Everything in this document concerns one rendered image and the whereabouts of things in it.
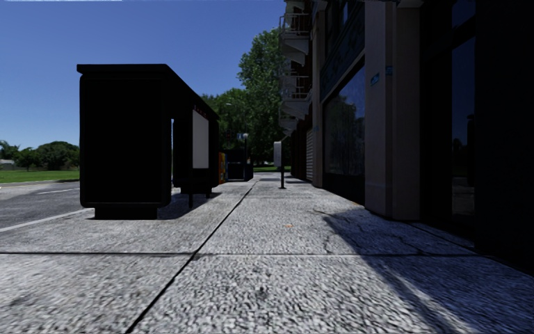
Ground trees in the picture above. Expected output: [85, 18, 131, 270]
[202, 27, 292, 168]
[0, 140, 81, 172]

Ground dark building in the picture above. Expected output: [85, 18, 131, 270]
[278, 0, 314, 183]

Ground pale concrete building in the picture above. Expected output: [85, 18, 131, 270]
[311, 0, 534, 274]

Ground black bus shelter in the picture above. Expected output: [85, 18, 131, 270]
[76, 63, 220, 221]

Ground white box on a post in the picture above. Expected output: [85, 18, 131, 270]
[273, 141, 287, 190]

